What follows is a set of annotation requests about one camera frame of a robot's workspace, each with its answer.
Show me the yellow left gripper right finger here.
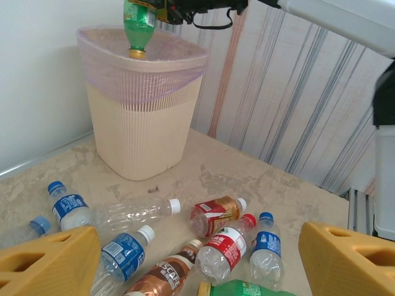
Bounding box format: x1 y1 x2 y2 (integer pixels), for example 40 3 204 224
298 221 395 296

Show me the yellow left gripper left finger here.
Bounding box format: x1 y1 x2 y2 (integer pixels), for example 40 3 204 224
0 225 102 296

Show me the green bottle yellow cap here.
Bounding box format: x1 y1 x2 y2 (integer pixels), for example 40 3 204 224
197 279 297 296
122 0 159 59

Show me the blue label bottle white cap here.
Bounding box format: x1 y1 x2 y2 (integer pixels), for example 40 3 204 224
89 224 156 296

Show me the clear bottle light blue cap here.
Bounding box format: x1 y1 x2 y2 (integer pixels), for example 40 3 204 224
0 215 52 249

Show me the clear unlabelled bottle white cap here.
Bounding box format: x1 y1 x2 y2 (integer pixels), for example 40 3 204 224
94 198 181 231

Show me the red label bottle red cap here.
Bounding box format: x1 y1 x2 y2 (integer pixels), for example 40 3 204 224
194 213 257 286

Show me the red gold label bottle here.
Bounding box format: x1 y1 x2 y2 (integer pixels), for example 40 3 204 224
189 195 247 238

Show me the purple translucent bin liner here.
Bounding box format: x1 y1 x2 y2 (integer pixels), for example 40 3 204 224
76 25 209 104

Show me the beige ribbed waste bin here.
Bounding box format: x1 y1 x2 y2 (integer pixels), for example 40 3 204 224
77 26 209 181

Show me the brown Nescafe coffee bottle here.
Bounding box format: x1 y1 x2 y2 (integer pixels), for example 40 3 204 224
123 239 204 296

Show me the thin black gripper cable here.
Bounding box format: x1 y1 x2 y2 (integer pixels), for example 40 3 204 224
190 7 235 31

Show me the wide aluminium extrusion rail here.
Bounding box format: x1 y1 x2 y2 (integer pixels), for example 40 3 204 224
347 187 376 232

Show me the thin aluminium table edge rail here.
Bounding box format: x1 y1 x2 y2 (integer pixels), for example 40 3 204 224
0 131 95 183

